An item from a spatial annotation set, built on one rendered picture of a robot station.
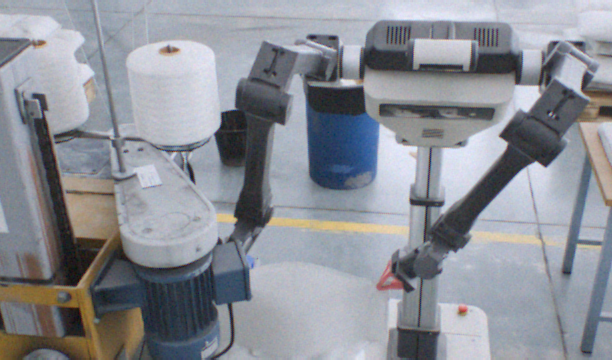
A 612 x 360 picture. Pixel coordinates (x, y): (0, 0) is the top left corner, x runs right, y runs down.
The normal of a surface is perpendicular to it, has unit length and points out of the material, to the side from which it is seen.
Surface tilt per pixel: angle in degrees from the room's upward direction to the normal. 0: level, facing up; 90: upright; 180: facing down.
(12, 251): 90
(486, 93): 40
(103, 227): 0
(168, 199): 0
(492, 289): 0
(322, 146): 93
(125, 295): 90
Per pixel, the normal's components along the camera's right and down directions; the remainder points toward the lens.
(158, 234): -0.02, -0.86
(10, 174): -0.15, 0.51
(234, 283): 0.26, 0.48
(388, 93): -0.11, -0.33
